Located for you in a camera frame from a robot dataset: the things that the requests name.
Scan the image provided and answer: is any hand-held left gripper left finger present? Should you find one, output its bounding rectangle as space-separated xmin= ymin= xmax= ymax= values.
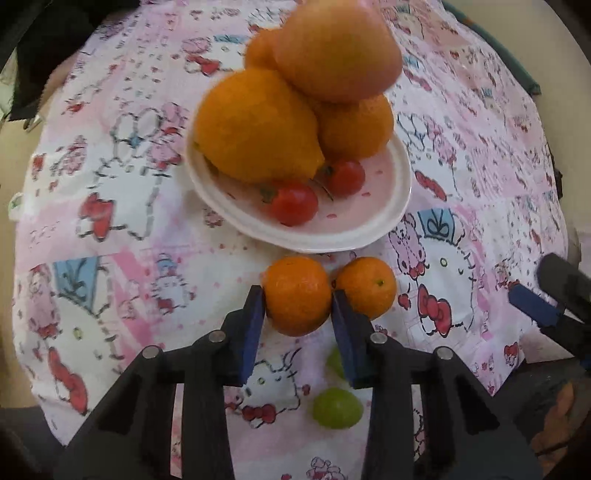
xmin=55 ymin=286 xmax=267 ymax=480

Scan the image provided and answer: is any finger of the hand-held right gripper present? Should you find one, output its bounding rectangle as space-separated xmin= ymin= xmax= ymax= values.
xmin=536 ymin=253 xmax=591 ymax=311
xmin=508 ymin=283 xmax=591 ymax=358

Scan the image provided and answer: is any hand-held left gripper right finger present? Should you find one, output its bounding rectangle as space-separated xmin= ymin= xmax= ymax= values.
xmin=331 ymin=290 xmax=543 ymax=480

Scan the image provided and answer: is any small tangerine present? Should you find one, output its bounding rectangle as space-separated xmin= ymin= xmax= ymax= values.
xmin=262 ymin=256 xmax=333 ymax=337
xmin=335 ymin=257 xmax=398 ymax=320

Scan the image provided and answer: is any white plate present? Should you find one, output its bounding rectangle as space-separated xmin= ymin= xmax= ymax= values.
xmin=185 ymin=134 xmax=413 ymax=254

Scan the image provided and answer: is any red cherry tomato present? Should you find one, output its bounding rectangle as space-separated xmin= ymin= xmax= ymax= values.
xmin=259 ymin=181 xmax=319 ymax=227
xmin=318 ymin=159 xmax=366 ymax=198

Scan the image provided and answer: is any knobbed pear-shaped orange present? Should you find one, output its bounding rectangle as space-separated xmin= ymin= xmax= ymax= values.
xmin=194 ymin=68 xmax=326 ymax=184

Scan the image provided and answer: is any large round orange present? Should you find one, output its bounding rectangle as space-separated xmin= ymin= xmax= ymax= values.
xmin=311 ymin=92 xmax=394 ymax=160
xmin=244 ymin=28 xmax=280 ymax=71

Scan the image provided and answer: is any red apple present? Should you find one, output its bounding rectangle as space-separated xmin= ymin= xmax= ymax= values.
xmin=272 ymin=0 xmax=403 ymax=103

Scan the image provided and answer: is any small green fruit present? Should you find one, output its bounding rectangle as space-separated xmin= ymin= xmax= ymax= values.
xmin=327 ymin=347 xmax=347 ymax=379
xmin=313 ymin=388 xmax=363 ymax=430

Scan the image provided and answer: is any pink cartoon-print blanket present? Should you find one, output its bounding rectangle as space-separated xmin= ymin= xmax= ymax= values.
xmin=11 ymin=0 xmax=571 ymax=480

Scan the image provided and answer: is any pink black-backed cloth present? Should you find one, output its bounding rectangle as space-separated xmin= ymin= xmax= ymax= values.
xmin=9 ymin=0 xmax=139 ymax=123

